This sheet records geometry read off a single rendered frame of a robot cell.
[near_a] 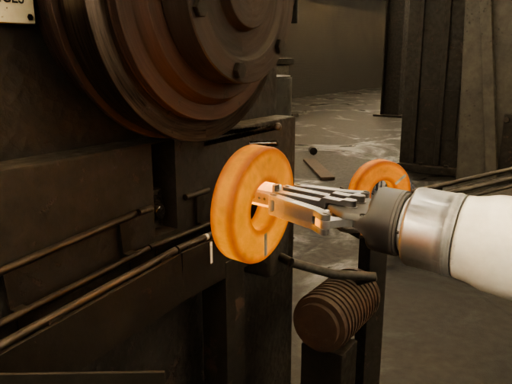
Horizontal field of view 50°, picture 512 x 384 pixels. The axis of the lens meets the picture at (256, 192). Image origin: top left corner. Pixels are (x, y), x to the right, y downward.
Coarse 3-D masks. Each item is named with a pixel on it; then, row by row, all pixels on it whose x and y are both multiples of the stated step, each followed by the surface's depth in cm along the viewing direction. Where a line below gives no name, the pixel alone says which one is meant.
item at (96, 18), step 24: (72, 0) 70; (96, 0) 69; (72, 24) 72; (96, 24) 69; (72, 48) 74; (96, 48) 70; (96, 72) 75; (120, 72) 74; (120, 96) 75; (144, 96) 78; (144, 120) 79; (168, 120) 83; (192, 120) 87; (216, 120) 93; (240, 120) 98
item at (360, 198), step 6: (288, 186) 70; (294, 192) 69; (300, 192) 69; (306, 192) 68; (312, 192) 68; (318, 192) 68; (336, 192) 67; (342, 192) 67; (342, 198) 66; (354, 198) 65; (360, 198) 64
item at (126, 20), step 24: (120, 0) 70; (144, 0) 71; (120, 24) 70; (144, 24) 72; (120, 48) 73; (144, 48) 74; (168, 48) 75; (144, 72) 75; (168, 72) 77; (192, 72) 80; (168, 96) 80; (192, 96) 82; (216, 96) 86; (240, 96) 94
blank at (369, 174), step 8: (376, 160) 126; (384, 160) 126; (360, 168) 125; (368, 168) 123; (376, 168) 124; (384, 168) 125; (392, 168) 126; (400, 168) 127; (360, 176) 123; (368, 176) 124; (376, 176) 125; (384, 176) 125; (392, 176) 126; (400, 176) 127; (352, 184) 125; (360, 184) 123; (368, 184) 124; (392, 184) 127; (400, 184) 128; (408, 184) 129
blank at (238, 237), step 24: (240, 168) 66; (264, 168) 69; (288, 168) 75; (216, 192) 66; (240, 192) 66; (216, 216) 66; (240, 216) 67; (264, 216) 74; (216, 240) 68; (240, 240) 68; (264, 240) 73
